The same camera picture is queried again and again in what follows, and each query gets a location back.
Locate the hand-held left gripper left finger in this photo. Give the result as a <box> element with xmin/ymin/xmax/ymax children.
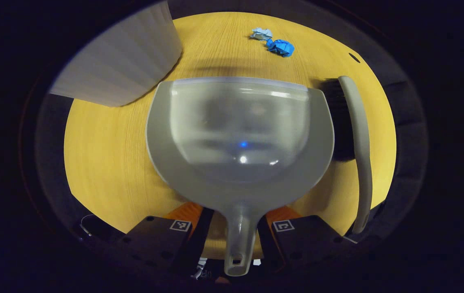
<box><xmin>110</xmin><ymin>202</ymin><xmax>215</xmax><ymax>277</ymax></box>

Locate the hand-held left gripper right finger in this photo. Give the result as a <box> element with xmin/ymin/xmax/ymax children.
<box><xmin>256</xmin><ymin>206</ymin><xmax>359</xmax><ymax>273</ymax></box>

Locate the white plastic dustpan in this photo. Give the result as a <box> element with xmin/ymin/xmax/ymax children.
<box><xmin>146</xmin><ymin>77</ymin><xmax>335</xmax><ymax>277</ymax></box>

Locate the small white broom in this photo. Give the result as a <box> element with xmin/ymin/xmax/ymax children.
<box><xmin>320</xmin><ymin>76</ymin><xmax>373</xmax><ymax>234</ymax></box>

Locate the blue paper ball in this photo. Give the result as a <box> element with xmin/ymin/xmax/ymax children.
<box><xmin>266</xmin><ymin>39</ymin><xmax>295</xmax><ymax>58</ymax></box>

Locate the white ribbed garbage bin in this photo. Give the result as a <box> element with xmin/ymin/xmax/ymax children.
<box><xmin>49</xmin><ymin>1</ymin><xmax>183</xmax><ymax>107</ymax></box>

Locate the pale blue paper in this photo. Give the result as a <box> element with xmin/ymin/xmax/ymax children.
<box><xmin>250</xmin><ymin>27</ymin><xmax>274</xmax><ymax>42</ymax></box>

